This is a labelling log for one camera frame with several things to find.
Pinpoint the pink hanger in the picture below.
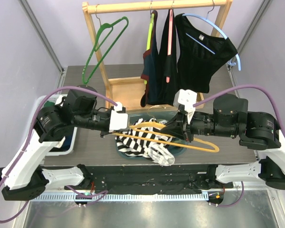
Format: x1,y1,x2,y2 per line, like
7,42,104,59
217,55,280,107
165,9,173,83

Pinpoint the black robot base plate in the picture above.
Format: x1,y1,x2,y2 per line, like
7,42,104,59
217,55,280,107
74,164,233,195

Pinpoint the navy maroon-trim tank top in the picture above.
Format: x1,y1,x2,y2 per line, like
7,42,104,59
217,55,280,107
140,10,160,107

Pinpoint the striped tank top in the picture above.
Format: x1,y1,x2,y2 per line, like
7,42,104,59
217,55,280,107
115,126,175,166

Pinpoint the blue plastic tub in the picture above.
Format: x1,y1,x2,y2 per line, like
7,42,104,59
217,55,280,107
115,111,186,161

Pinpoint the wooden clothes rack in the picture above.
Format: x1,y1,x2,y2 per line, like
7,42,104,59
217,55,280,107
82,0,233,111

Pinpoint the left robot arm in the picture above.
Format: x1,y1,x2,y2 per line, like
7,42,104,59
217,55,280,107
0,85,129,201

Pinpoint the neon yellow hanger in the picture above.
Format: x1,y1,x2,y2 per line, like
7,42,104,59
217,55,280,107
143,13,156,85

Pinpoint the green tank top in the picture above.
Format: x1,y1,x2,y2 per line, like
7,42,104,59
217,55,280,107
156,119,168,125

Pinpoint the black tank top on pink hanger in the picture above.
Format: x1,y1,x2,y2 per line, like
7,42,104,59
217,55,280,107
141,9,184,106

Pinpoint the navy folded garment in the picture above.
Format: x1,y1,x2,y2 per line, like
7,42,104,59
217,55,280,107
61,127,77,152

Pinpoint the green folded garment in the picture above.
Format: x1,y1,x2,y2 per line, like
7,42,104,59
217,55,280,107
43,101,55,107

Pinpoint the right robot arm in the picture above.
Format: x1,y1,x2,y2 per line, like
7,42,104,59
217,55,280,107
160,94,285,190

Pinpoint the light blue hanger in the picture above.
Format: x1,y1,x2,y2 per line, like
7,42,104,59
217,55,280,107
182,1,241,71

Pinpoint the white cable duct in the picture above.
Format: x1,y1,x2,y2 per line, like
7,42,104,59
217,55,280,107
31,192,209,202

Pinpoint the white laundry basket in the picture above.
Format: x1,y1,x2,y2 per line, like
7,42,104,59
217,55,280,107
33,95,77,156

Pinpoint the green hanger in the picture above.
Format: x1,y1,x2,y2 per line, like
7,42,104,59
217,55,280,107
82,4,129,85

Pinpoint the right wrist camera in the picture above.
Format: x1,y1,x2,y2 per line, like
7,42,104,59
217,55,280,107
173,89,197,124

